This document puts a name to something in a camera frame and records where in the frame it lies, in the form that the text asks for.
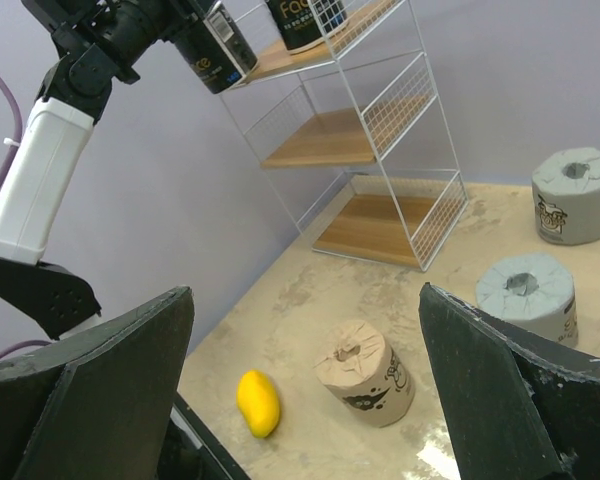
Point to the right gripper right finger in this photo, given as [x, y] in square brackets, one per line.
[516, 405]

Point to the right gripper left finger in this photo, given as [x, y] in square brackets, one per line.
[96, 405]

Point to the brown paper roll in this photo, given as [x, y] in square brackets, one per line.
[359, 366]

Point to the black paper roll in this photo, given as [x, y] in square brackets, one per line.
[302, 24]
[214, 47]

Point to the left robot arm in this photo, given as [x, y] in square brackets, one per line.
[97, 42]

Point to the near grey paper roll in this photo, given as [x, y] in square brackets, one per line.
[533, 291]

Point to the grey paper roll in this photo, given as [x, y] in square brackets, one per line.
[566, 197]
[533, 291]

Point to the yellow mango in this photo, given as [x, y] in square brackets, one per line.
[258, 402]

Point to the far grey paper roll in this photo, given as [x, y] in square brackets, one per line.
[566, 197]

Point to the white wire wooden shelf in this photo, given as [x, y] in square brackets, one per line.
[351, 134]

